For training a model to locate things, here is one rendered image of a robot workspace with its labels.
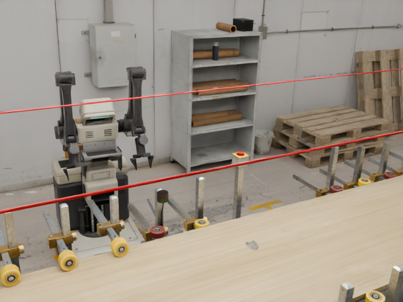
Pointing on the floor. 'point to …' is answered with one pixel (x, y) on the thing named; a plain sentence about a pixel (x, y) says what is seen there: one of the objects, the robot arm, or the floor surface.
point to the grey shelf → (198, 74)
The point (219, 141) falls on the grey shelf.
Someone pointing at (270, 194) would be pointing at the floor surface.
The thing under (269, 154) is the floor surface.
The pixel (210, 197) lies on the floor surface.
